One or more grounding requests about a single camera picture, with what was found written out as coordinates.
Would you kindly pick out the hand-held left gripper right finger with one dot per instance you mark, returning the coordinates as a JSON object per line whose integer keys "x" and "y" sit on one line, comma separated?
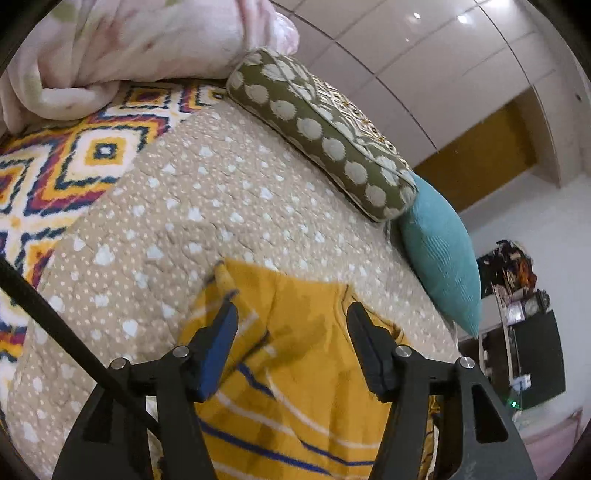
{"x": 369, "y": 355}

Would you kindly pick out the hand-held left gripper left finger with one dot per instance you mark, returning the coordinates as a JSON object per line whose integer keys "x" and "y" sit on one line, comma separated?
{"x": 220, "y": 350}

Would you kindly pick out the yellow striped sweater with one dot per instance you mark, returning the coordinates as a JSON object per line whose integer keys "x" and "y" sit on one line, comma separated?
{"x": 300, "y": 369}

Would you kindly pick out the teal pillow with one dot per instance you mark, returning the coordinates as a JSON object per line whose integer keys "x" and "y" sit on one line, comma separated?
{"x": 438, "y": 249}

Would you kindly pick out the white shelf unit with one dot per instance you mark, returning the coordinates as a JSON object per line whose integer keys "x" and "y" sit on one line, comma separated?
{"x": 501, "y": 350}

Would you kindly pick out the beige quilted bedspread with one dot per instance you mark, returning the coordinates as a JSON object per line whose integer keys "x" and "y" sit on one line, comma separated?
{"x": 207, "y": 184}

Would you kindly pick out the black television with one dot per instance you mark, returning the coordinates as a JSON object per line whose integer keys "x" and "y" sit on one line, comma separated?
{"x": 540, "y": 360}

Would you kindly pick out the wooden door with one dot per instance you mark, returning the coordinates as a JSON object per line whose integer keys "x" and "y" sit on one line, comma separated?
{"x": 485, "y": 157}

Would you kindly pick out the colourful diamond pattern blanket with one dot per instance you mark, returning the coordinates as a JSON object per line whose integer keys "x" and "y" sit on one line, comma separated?
{"x": 69, "y": 170}

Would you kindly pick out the olive patterned pillow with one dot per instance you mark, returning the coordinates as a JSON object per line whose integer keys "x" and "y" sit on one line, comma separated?
{"x": 300, "y": 124}

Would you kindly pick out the white wardrobe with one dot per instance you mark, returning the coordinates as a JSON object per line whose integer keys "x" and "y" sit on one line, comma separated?
{"x": 415, "y": 69}

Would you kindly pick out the pink floral comforter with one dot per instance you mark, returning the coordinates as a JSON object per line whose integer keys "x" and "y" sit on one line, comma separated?
{"x": 138, "y": 37}

